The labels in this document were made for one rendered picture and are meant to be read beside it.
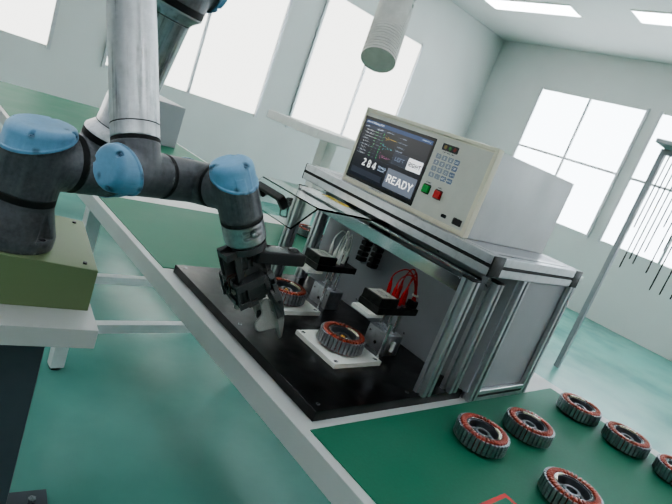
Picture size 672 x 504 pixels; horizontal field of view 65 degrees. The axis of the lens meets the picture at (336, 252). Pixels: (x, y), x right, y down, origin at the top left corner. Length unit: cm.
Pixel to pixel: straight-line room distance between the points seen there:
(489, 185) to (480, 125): 781
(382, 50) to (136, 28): 166
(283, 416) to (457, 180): 64
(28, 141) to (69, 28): 461
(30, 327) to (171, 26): 59
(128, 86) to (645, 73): 762
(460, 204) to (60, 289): 84
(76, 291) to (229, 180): 42
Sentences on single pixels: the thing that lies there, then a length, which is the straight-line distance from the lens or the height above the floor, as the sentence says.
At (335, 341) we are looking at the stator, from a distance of 119.
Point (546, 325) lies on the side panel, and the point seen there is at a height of 95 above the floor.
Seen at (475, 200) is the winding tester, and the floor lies 120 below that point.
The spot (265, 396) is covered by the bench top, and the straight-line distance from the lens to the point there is 104.
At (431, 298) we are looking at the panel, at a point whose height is 92.
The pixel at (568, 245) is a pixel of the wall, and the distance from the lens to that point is 794.
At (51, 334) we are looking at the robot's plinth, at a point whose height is 73.
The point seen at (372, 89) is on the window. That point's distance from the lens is 743.
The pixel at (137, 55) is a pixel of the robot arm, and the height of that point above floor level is 125.
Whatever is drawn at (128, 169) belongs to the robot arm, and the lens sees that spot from 85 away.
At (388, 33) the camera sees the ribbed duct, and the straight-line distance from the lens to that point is 251.
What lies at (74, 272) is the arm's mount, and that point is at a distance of 112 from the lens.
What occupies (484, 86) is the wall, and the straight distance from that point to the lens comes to 918.
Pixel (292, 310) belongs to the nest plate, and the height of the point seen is 78.
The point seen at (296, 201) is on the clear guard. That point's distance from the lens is 123.
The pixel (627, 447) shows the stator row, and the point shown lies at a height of 77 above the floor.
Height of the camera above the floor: 126
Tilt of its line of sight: 13 degrees down
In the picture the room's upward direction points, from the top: 20 degrees clockwise
